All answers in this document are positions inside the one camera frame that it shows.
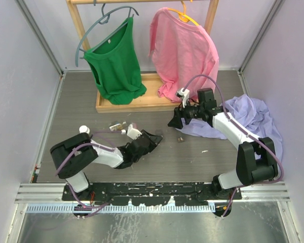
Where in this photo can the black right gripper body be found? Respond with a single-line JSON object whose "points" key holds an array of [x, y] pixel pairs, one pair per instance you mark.
{"points": [[191, 112]]}

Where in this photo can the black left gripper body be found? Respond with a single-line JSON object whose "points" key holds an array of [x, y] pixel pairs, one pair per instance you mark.
{"points": [[150, 148]]}

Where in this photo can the white capped pill bottle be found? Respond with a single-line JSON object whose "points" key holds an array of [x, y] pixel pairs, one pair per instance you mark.
{"points": [[84, 129]]}

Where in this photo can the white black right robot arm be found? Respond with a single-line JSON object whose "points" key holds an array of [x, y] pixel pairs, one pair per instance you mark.
{"points": [[256, 159]]}

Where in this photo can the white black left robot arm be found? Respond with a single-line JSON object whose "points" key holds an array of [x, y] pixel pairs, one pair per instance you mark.
{"points": [[72, 155]]}

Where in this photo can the clear bottle of yellow capsules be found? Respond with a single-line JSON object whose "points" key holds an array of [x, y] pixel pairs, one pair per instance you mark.
{"points": [[118, 127]]}

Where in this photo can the wooden clothes rack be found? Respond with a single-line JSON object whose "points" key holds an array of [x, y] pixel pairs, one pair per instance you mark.
{"points": [[150, 100]]}

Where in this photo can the pink t-shirt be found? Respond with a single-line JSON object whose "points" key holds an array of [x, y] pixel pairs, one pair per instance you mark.
{"points": [[184, 55]]}

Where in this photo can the lavender crumpled cloth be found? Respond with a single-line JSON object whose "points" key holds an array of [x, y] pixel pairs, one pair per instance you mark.
{"points": [[252, 113]]}

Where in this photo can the green t-shirt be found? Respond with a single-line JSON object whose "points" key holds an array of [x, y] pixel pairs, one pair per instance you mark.
{"points": [[115, 67]]}

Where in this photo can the yellow clothes hanger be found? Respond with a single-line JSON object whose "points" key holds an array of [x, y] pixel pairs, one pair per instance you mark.
{"points": [[182, 14]]}

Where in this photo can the grey-blue clothes hanger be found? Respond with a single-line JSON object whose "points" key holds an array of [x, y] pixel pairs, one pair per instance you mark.
{"points": [[111, 18]]}

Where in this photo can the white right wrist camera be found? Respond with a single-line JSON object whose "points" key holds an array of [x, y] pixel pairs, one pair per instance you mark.
{"points": [[183, 94]]}

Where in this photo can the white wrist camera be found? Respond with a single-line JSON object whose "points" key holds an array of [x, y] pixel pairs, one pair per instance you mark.
{"points": [[183, 94], [133, 132]]}

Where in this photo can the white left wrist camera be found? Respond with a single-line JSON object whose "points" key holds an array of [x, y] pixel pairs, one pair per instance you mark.
{"points": [[133, 132]]}

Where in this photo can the white slotted cable duct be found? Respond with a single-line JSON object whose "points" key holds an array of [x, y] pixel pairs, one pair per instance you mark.
{"points": [[76, 208]]}

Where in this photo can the aluminium frame rail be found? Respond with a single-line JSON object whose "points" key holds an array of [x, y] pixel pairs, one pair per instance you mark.
{"points": [[52, 192]]}

